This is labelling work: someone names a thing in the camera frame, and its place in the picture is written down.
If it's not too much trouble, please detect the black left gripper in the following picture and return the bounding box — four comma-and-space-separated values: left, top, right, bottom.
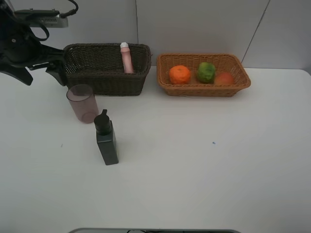
0, 0, 67, 86

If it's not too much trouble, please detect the green lime fruit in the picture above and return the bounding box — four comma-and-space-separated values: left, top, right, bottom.
197, 62, 216, 84

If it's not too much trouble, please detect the brown bread bun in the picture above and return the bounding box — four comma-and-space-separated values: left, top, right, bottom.
214, 72, 235, 85

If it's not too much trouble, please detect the translucent pink cup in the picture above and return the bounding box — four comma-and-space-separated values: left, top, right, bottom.
66, 84, 99, 123

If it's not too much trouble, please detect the orange tangerine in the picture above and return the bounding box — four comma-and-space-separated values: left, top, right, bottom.
169, 65, 191, 84

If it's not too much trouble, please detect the orange wicker basket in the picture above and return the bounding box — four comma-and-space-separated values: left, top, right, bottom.
156, 53, 251, 97

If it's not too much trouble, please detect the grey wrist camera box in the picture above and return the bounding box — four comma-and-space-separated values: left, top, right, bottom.
14, 9, 69, 28

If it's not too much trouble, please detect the black pump bottle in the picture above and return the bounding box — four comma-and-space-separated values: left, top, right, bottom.
94, 109, 119, 166

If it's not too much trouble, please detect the pink bottle white cap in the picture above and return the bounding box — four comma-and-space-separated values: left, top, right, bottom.
120, 42, 134, 74

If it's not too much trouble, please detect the dark brown wicker basket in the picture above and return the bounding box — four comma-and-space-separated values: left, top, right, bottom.
64, 43, 151, 96

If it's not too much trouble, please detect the black camera cable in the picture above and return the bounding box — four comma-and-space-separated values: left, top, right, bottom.
29, 0, 79, 42

